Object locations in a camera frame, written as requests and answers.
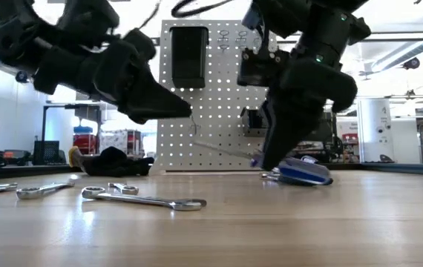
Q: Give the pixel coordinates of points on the black work glove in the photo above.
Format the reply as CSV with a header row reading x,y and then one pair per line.
x,y
111,163

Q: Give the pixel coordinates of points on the small silver combination wrench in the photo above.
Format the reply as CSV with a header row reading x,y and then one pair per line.
x,y
126,190

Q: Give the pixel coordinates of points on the white round pillar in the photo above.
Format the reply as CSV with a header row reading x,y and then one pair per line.
x,y
374,130

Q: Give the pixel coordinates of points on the white rounded object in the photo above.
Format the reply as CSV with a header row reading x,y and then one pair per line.
x,y
309,159

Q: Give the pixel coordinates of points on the large silver combination wrench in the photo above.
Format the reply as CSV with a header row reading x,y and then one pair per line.
x,y
141,200

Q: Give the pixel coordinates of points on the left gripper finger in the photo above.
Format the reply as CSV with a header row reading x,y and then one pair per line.
x,y
152,104

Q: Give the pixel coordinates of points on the short black plastic bin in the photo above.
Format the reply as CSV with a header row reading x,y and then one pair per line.
x,y
256,122

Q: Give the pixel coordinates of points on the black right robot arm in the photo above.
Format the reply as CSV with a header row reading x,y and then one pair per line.
x,y
323,29

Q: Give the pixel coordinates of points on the tall black plastic bin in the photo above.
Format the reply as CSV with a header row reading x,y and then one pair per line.
x,y
188,59

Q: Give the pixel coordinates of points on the black ceiling camera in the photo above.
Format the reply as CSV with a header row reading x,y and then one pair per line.
x,y
412,63
21,76

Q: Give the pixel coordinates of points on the black mesh crate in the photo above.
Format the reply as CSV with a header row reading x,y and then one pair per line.
x,y
45,152

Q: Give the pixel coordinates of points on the metal pegboard hook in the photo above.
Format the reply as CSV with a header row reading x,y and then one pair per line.
x,y
194,128

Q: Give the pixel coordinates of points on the black orange device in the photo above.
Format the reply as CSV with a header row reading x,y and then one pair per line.
x,y
16,156

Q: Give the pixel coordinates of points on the black desk frame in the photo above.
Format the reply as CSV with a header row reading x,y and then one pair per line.
x,y
44,122

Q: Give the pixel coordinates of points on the black monitor back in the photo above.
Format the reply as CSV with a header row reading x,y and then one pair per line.
x,y
326,130

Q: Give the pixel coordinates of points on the white metal pegboard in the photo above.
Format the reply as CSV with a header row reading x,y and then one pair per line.
x,y
215,130

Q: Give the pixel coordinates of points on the black aluminium table frame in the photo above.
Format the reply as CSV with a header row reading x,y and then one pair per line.
x,y
11,172

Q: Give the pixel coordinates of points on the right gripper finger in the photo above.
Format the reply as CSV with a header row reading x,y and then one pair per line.
x,y
285,133

